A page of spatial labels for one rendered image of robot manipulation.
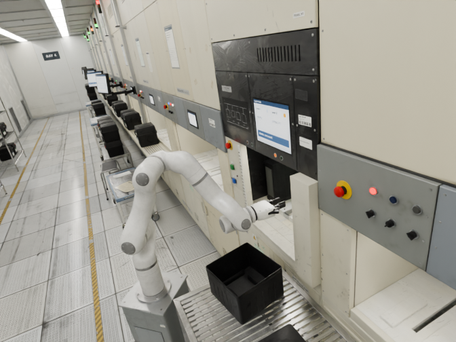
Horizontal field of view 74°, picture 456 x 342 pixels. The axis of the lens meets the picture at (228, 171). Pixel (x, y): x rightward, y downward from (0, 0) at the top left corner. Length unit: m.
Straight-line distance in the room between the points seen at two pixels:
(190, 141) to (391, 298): 2.44
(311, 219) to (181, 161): 0.59
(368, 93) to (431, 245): 0.45
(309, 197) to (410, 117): 0.50
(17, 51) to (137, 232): 13.77
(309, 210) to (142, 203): 0.74
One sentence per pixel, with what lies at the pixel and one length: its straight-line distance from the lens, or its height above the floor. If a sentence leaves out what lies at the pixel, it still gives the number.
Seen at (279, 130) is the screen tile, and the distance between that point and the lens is 1.36.
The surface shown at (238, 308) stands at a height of 0.86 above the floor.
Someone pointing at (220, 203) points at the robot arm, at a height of 1.32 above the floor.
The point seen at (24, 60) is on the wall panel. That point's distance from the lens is 14.96.
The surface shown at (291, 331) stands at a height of 0.86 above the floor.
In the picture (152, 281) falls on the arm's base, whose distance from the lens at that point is 1.72.
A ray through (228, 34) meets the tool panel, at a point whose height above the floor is 1.98.
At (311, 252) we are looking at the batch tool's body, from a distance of 1.39.
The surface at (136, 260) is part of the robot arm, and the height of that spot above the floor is 1.01.
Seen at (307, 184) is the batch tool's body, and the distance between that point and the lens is 1.21.
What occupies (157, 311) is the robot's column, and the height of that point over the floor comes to 0.76.
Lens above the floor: 1.96
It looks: 23 degrees down
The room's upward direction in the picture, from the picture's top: 9 degrees counter-clockwise
